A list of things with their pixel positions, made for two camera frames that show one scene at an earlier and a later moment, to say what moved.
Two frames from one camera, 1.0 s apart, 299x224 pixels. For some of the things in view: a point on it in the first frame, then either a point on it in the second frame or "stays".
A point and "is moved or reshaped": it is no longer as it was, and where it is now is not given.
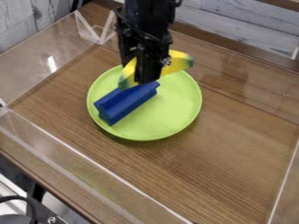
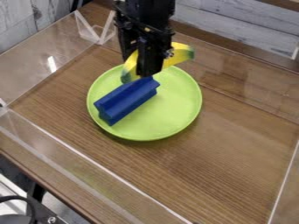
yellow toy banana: x=180 y=60 is moved or reshaped
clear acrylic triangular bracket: x=88 y=31 stays
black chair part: x=37 y=213 stays
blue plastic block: x=126 y=97 stays
